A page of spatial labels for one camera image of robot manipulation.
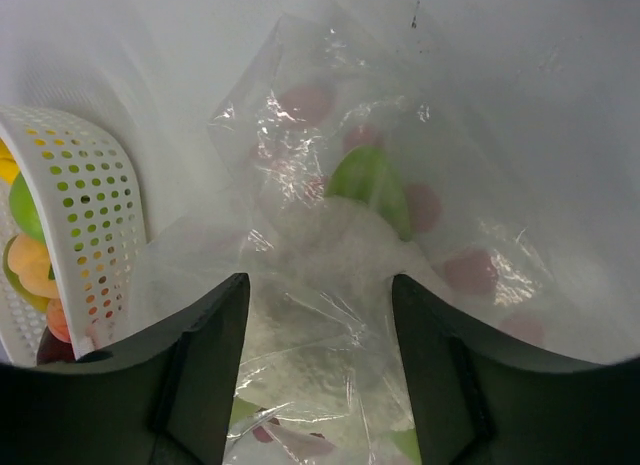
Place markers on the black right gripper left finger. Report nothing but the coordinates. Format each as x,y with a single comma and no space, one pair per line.
171,384

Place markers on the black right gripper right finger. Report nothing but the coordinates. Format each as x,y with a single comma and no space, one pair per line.
480,396

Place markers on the fake dark red apple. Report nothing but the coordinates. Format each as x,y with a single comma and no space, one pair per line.
53,350

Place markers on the fake peach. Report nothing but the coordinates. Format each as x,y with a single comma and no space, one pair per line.
56,321

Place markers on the fake orange fruit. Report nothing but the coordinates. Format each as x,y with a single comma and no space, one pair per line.
29,260

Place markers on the white perforated plastic basket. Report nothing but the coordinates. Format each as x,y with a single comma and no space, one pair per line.
88,200

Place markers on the fake green apple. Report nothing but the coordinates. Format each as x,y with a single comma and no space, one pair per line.
23,209

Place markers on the clear zip top bag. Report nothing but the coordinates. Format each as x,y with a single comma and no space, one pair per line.
321,111

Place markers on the fake yellow pear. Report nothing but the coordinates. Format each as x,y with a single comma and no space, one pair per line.
9,169

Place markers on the fake mango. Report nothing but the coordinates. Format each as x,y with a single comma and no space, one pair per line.
37,302

